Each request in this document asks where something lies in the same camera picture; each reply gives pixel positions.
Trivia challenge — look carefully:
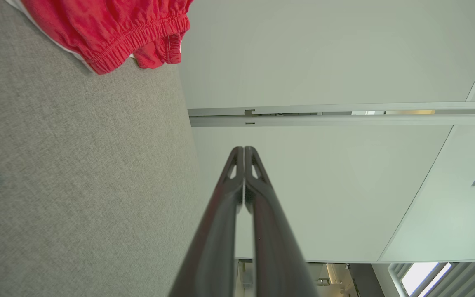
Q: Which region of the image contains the grey partition frame post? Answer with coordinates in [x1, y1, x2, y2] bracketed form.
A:
[187, 101, 475, 127]

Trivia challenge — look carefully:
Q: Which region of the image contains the red shorts white side stripe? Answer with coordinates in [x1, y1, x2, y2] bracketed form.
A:
[21, 0, 194, 75]

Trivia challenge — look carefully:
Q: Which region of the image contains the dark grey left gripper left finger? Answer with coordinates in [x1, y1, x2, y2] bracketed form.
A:
[168, 146, 245, 297]

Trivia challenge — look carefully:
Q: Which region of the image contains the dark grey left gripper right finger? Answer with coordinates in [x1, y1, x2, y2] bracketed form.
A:
[245, 146, 319, 297]

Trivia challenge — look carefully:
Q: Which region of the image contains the window with grey blinds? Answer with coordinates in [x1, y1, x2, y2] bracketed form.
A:
[388, 262, 475, 297]

